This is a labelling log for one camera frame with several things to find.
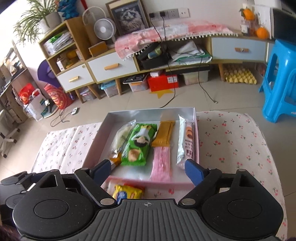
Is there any orange white snack pack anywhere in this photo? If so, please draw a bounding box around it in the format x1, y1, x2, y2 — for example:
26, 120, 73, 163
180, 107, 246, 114
109, 152, 122, 170

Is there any yellow chip bag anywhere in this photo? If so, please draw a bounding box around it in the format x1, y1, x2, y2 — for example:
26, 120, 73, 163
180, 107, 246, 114
112, 185, 145, 203

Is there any pink wafer pack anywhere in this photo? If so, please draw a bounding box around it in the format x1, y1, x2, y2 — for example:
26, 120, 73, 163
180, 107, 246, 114
149, 147, 171, 182

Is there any green cartoon snack pack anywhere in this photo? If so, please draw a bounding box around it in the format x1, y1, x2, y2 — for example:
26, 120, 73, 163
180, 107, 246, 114
121, 123, 158, 166

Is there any clear white rice cracker pack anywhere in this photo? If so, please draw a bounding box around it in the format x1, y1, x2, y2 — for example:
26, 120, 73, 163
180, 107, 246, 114
109, 120, 136, 159

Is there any white jam cookie pack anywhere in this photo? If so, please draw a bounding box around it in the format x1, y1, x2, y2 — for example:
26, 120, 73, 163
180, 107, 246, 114
176, 115, 195, 170

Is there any gold bar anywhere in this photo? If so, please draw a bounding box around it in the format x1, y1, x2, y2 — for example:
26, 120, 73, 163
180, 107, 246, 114
152, 120, 175, 147

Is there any cherry print tablecloth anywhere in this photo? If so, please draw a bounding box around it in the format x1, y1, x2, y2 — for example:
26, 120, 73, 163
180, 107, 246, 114
31, 110, 289, 241

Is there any white office chair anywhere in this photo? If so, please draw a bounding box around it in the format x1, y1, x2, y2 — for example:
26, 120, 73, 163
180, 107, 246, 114
1, 109, 21, 158

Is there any pink cardboard box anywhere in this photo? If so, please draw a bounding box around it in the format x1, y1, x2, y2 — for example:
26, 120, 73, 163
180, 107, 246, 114
82, 106, 201, 189

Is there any white shopping bag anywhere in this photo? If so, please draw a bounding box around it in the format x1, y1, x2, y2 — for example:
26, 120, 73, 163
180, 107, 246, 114
23, 88, 48, 121

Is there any red round drum bag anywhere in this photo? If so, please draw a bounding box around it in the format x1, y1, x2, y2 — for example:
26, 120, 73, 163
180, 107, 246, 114
44, 83, 74, 110

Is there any yellow star floor sticker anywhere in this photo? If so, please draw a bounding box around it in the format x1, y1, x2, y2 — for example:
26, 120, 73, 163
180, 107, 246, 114
150, 89, 174, 99

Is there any red gift bag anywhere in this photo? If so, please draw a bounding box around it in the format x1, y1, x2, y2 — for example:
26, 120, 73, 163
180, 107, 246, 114
18, 83, 35, 104

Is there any red shoe box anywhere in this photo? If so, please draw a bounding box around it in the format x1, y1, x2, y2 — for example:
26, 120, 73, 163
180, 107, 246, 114
147, 74, 179, 92

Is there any clear storage bin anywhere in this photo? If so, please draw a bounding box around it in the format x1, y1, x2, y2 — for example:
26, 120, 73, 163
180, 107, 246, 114
123, 73, 149, 92

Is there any yellow egg tray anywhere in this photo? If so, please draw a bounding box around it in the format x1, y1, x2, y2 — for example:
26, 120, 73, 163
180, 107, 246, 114
224, 64, 257, 85

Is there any wooden TV cabinet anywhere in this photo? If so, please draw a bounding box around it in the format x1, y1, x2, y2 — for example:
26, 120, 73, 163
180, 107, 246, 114
39, 17, 274, 92

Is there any purple hat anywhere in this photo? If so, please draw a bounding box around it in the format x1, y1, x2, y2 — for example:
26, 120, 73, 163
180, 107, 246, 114
37, 60, 61, 88

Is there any blue plastic stool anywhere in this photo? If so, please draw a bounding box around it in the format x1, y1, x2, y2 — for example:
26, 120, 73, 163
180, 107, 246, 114
259, 40, 295, 123

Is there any stack of papers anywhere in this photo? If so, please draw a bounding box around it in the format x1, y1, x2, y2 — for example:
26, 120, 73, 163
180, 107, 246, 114
170, 40, 212, 65

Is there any black open case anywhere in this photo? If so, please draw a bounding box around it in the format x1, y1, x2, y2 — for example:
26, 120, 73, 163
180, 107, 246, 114
137, 42, 171, 70

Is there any pink cherry cloth cover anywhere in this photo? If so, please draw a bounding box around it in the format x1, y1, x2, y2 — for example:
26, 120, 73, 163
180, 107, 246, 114
115, 20, 238, 60

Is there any white desk fan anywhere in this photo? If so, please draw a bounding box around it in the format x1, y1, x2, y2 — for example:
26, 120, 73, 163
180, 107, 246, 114
82, 6, 116, 45

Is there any lower orange fruit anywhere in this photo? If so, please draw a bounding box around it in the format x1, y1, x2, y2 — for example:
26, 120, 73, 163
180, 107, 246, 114
256, 27, 269, 40

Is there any orange fruit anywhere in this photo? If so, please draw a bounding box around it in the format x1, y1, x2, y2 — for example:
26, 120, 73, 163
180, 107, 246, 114
256, 27, 269, 40
240, 9, 255, 21

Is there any framed cat picture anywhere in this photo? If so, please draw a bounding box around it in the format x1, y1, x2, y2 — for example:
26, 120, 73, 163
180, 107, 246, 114
105, 0, 149, 36

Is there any potted green plant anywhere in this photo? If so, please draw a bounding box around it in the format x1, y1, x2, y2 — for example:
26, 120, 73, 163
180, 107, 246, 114
14, 0, 59, 43

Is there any upper orange fruit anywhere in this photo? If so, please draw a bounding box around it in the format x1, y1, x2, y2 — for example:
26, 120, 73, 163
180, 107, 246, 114
240, 9, 255, 21

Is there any blue plush toy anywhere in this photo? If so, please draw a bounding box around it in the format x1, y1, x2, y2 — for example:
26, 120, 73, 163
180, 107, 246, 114
57, 0, 79, 20

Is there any black microwave oven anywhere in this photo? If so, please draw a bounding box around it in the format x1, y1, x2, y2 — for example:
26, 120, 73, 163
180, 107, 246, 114
270, 8, 296, 43

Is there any black power cable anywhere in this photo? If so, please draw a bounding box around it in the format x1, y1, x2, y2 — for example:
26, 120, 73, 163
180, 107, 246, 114
149, 11, 219, 109

